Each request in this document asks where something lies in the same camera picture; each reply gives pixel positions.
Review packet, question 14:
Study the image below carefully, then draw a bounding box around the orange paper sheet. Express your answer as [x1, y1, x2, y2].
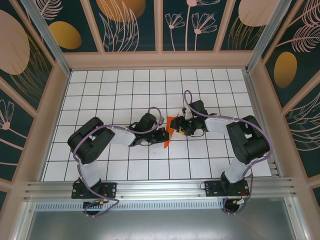
[163, 112, 180, 151]

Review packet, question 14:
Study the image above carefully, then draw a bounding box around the grey metal sheet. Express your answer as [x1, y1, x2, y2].
[14, 208, 308, 240]

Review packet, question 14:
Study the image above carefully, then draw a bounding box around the dark panel with pink flowers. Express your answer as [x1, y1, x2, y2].
[162, 0, 227, 53]

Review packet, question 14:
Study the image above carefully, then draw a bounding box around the dark panel with feather and oval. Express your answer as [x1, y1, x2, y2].
[264, 0, 320, 108]

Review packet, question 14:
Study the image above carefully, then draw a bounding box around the dark panel with gold fern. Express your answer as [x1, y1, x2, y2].
[219, 0, 278, 52]

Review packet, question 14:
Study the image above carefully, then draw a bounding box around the dark panel with feather outline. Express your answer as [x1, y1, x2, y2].
[284, 93, 320, 178]

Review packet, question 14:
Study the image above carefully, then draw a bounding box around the dark panel with leaf outline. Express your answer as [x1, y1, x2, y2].
[89, 0, 159, 53]

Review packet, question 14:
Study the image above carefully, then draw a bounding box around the dark panel with orange oval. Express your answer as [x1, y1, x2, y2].
[37, 0, 99, 53]

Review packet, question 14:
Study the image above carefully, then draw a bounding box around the dark panel with single flower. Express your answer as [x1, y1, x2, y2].
[0, 77, 35, 182]

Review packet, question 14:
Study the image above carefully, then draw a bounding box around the dark panel with peach circle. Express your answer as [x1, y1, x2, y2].
[0, 0, 55, 111]

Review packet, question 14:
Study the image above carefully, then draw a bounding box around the long aluminium base rail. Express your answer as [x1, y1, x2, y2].
[23, 177, 297, 201]

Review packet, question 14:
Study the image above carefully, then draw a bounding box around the aluminium side rail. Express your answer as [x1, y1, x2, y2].
[243, 68, 285, 179]

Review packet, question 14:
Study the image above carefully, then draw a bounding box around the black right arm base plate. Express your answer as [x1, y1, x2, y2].
[204, 180, 250, 198]

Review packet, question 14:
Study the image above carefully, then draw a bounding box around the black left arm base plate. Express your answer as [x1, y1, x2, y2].
[71, 180, 118, 200]

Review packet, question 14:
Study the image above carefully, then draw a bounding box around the slotted metal cable tray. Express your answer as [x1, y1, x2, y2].
[34, 201, 226, 212]

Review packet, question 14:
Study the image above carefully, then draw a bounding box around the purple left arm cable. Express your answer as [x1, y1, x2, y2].
[73, 106, 162, 219]

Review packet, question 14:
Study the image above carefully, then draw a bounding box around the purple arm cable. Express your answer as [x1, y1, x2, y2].
[73, 106, 162, 219]
[184, 89, 273, 216]

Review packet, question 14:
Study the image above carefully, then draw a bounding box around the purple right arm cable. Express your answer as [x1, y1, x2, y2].
[184, 89, 273, 216]

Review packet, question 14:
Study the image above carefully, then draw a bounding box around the aluminium corner post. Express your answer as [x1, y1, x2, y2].
[21, 0, 72, 76]
[246, 0, 293, 73]

